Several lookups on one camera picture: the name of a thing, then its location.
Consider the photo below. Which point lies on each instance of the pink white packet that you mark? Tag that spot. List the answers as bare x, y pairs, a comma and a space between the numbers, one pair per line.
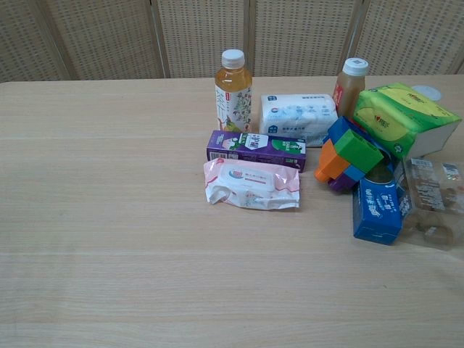
250, 181

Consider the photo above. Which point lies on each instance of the purple toothpaste box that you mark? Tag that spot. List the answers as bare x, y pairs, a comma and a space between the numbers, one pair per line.
253, 145

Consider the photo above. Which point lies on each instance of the amber tea bottle white cap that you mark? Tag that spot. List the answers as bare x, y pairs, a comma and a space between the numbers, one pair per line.
233, 85

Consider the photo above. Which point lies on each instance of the white tissue pack blue print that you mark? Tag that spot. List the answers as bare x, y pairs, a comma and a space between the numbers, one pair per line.
297, 113

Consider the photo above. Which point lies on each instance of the colourful building block toy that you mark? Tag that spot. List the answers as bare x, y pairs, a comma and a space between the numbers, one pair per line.
349, 145

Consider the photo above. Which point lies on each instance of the woven bamboo folding screen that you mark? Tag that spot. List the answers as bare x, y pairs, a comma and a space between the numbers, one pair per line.
203, 36

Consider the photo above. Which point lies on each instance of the brown juice bottle white cap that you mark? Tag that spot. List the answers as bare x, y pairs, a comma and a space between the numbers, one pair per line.
347, 92

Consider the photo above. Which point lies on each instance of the blue carton box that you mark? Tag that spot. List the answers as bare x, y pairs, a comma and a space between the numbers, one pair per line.
377, 212

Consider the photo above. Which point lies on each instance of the green tissue pack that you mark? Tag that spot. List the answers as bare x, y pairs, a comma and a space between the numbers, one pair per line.
398, 116

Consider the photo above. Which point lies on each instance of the clear plastic snack package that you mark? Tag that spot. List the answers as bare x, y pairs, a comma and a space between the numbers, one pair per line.
433, 197

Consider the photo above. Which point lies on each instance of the round white table grommet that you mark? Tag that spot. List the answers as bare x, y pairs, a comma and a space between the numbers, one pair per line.
431, 93

